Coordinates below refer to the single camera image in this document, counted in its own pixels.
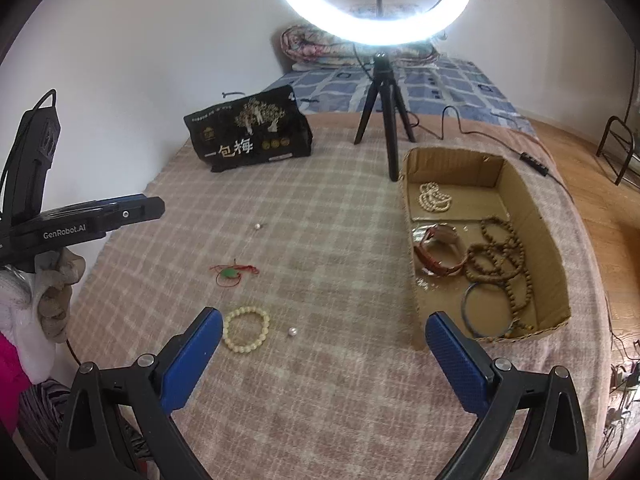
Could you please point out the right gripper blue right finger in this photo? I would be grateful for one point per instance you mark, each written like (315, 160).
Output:
(552, 443)

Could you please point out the blue patterned bed sheet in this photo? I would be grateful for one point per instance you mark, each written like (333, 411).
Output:
(425, 90)

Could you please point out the pink plaid blanket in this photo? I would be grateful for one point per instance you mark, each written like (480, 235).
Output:
(350, 397)

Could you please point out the folded floral quilt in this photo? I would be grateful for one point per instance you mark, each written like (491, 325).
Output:
(308, 45)

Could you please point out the black tripod stand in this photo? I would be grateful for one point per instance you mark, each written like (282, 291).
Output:
(385, 89)

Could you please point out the white gloved left hand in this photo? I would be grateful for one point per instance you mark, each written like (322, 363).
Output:
(35, 309)

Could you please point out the green jade red cord pendant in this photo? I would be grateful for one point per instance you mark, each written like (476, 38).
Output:
(230, 275)

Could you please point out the pink sleeved left forearm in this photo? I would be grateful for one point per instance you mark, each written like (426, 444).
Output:
(13, 381)

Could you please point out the black snack bag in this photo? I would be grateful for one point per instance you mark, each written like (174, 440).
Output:
(265, 127)

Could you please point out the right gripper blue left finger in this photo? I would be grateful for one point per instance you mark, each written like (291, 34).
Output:
(93, 442)

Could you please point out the black clothes rack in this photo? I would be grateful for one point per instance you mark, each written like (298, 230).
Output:
(619, 144)

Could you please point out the brown cardboard box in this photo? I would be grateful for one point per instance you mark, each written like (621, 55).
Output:
(470, 220)

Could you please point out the dark bangle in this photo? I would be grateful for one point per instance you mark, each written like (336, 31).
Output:
(486, 311)

